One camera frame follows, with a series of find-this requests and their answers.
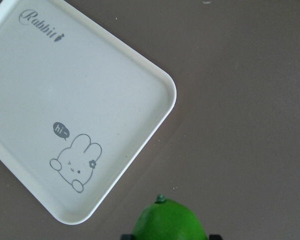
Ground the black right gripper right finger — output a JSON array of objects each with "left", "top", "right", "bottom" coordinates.
[{"left": 208, "top": 234, "right": 222, "bottom": 240}]

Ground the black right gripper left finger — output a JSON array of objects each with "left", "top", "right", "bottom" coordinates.
[{"left": 120, "top": 233, "right": 135, "bottom": 240}]

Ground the green lime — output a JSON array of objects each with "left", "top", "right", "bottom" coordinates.
[{"left": 131, "top": 194, "right": 208, "bottom": 240}]

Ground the white rabbit tray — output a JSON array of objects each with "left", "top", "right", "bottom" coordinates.
[{"left": 0, "top": 0, "right": 177, "bottom": 225}]

